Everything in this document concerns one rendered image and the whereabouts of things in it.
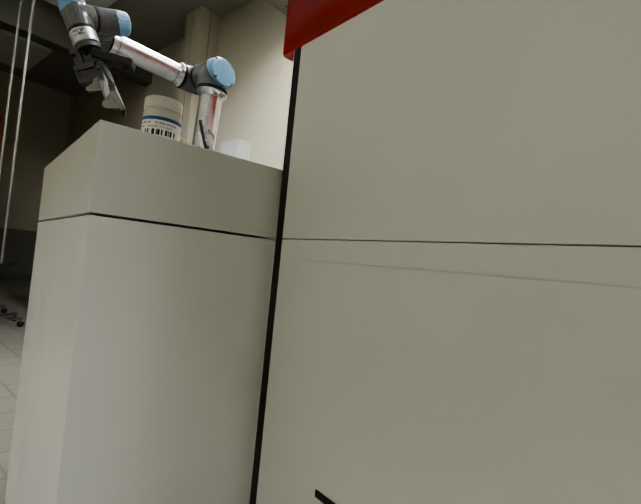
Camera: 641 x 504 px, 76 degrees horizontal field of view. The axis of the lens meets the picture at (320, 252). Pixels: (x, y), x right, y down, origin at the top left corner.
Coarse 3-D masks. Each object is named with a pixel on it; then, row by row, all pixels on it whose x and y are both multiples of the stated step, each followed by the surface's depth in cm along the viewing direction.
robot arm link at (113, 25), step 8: (96, 8) 124; (104, 8) 126; (104, 16) 125; (112, 16) 126; (120, 16) 128; (128, 16) 131; (104, 24) 125; (112, 24) 127; (120, 24) 129; (128, 24) 130; (96, 32) 127; (104, 32) 128; (112, 32) 129; (120, 32) 130; (128, 32) 132; (104, 40) 134
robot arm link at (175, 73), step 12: (108, 48) 140; (120, 48) 141; (132, 48) 144; (144, 48) 147; (144, 60) 148; (156, 60) 151; (168, 60) 155; (156, 72) 154; (168, 72) 155; (180, 72) 158; (180, 84) 160
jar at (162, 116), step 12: (156, 96) 76; (144, 108) 79; (156, 108) 76; (168, 108) 77; (180, 108) 79; (144, 120) 76; (156, 120) 76; (168, 120) 77; (180, 120) 79; (156, 132) 76; (168, 132) 77
